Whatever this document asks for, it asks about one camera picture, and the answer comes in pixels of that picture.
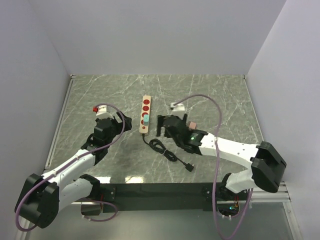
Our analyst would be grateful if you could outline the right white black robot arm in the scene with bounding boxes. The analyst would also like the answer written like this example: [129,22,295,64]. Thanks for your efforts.
[156,115,287,201]

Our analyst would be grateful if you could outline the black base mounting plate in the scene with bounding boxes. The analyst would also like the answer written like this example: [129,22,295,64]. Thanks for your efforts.
[83,182,213,212]

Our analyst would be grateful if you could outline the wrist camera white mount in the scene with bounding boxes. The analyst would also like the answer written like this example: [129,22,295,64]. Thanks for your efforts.
[170,102,186,113]
[93,105,113,119]

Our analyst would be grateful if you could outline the teal plug adapter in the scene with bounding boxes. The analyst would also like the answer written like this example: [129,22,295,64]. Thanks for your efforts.
[143,114,150,126]

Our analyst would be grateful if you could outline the dusty pink plug adapter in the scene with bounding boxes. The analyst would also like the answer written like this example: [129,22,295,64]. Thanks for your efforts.
[187,121,197,130]

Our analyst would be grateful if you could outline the black power strip cord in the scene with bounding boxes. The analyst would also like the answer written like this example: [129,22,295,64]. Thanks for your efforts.
[141,134,195,173]

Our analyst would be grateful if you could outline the aluminium extrusion rail front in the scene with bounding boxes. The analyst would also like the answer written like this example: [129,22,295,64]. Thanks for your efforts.
[59,164,292,206]

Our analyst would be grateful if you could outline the beige power strip red sockets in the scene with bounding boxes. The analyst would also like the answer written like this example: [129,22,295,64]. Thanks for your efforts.
[139,95,152,136]

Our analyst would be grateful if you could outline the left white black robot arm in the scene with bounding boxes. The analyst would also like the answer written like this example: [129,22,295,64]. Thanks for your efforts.
[14,111,132,232]

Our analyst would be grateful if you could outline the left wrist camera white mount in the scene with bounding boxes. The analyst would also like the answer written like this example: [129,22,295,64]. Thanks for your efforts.
[93,105,113,119]

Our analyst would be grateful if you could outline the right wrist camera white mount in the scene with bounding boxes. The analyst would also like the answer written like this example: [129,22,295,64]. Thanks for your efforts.
[170,102,186,113]

